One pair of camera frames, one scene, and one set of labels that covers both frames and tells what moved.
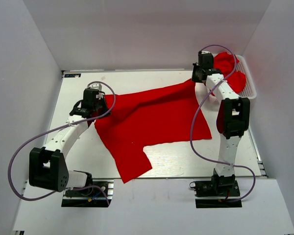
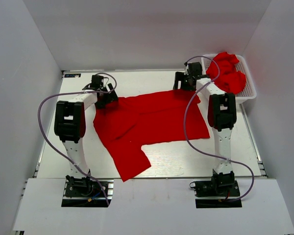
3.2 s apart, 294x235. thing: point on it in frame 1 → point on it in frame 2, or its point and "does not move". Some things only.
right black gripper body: [196, 73] → [186, 84]
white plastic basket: [249, 91] does not move
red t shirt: [166, 114] does not move
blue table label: [66, 75] does not move
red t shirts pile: [226, 63] does not move
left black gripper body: [101, 107] → [102, 102]
